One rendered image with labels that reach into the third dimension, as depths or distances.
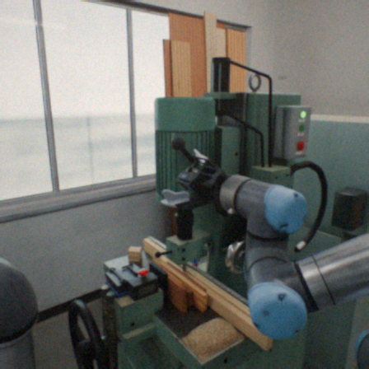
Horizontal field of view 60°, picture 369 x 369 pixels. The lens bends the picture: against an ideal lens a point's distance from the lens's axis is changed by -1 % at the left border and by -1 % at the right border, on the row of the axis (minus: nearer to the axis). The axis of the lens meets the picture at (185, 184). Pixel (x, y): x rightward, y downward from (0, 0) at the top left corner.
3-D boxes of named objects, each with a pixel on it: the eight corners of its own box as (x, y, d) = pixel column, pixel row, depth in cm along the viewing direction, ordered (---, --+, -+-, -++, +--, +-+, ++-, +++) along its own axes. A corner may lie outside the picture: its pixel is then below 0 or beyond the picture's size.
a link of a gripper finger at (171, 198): (149, 189, 76) (180, 178, 72) (164, 203, 80) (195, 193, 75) (147, 200, 74) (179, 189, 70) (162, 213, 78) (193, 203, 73)
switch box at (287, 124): (273, 156, 103) (276, 105, 99) (291, 153, 108) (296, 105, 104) (288, 159, 98) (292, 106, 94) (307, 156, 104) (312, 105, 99)
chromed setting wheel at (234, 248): (222, 277, 101) (223, 240, 98) (249, 264, 108) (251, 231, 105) (229, 281, 98) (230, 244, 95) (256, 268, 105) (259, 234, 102)
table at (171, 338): (79, 283, 118) (77, 269, 116) (151, 260, 135) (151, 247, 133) (169, 407, 70) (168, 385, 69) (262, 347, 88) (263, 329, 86)
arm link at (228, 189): (265, 193, 64) (244, 226, 62) (249, 188, 68) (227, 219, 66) (249, 170, 60) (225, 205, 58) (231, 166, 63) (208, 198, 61)
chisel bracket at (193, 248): (165, 261, 105) (165, 237, 103) (199, 249, 113) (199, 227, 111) (179, 271, 99) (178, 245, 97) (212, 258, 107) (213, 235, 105)
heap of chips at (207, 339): (180, 338, 82) (180, 327, 81) (221, 318, 90) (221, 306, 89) (202, 361, 75) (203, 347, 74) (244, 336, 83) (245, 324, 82)
